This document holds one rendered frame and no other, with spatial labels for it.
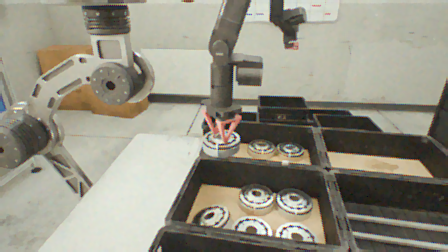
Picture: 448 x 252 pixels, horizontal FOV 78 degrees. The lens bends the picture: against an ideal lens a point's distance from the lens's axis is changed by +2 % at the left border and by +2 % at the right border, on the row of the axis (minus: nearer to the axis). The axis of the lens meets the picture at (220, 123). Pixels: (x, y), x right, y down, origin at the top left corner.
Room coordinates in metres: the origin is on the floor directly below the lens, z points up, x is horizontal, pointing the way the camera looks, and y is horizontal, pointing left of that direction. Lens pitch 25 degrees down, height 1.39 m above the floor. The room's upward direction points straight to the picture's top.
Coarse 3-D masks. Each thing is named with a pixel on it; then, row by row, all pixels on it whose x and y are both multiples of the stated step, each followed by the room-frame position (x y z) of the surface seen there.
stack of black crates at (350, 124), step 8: (320, 120) 1.89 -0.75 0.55; (328, 120) 1.88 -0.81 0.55; (336, 120) 1.87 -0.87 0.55; (344, 120) 1.87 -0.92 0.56; (352, 120) 1.86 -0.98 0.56; (360, 120) 1.86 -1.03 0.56; (368, 120) 1.82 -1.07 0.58; (344, 128) 1.87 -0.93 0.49; (352, 128) 1.86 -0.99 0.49; (360, 128) 1.85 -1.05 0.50; (368, 128) 1.79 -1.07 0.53; (376, 128) 1.68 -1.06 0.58
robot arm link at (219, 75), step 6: (210, 66) 0.65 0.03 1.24; (216, 66) 0.64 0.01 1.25; (222, 66) 0.63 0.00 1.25; (228, 66) 0.64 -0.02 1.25; (210, 72) 0.65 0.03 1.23; (216, 72) 0.64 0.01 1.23; (222, 72) 0.63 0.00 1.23; (228, 72) 0.64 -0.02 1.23; (210, 78) 0.65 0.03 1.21; (216, 78) 0.64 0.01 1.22; (222, 78) 0.63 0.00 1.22; (228, 78) 0.64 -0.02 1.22; (216, 84) 0.64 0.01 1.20; (222, 84) 0.63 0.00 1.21; (228, 84) 0.64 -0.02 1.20
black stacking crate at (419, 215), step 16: (336, 176) 0.66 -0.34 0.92; (352, 176) 0.66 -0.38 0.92; (352, 192) 0.65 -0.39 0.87; (368, 192) 0.64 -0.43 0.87; (384, 192) 0.64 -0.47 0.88; (400, 192) 0.63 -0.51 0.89; (416, 192) 0.62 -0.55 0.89; (432, 192) 0.61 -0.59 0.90; (352, 208) 0.63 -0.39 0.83; (368, 208) 0.63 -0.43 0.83; (384, 208) 0.63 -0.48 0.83; (400, 208) 0.63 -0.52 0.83; (416, 208) 0.62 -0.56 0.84; (432, 208) 0.61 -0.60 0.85; (352, 224) 0.57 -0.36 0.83; (368, 224) 0.57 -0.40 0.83; (384, 224) 0.57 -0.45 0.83; (432, 224) 0.57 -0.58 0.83; (368, 240) 0.51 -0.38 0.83; (416, 240) 0.51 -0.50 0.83; (432, 240) 0.51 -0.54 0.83
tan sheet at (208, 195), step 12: (204, 192) 0.70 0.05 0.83; (216, 192) 0.70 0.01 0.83; (228, 192) 0.70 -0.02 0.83; (204, 204) 0.64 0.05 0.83; (228, 204) 0.64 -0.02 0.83; (192, 216) 0.59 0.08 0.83; (240, 216) 0.59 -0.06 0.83; (252, 216) 0.59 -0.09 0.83; (264, 216) 0.59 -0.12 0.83; (276, 216) 0.59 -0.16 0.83; (312, 216) 0.59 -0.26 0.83; (276, 228) 0.55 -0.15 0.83; (312, 228) 0.55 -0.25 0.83; (324, 240) 0.51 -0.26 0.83
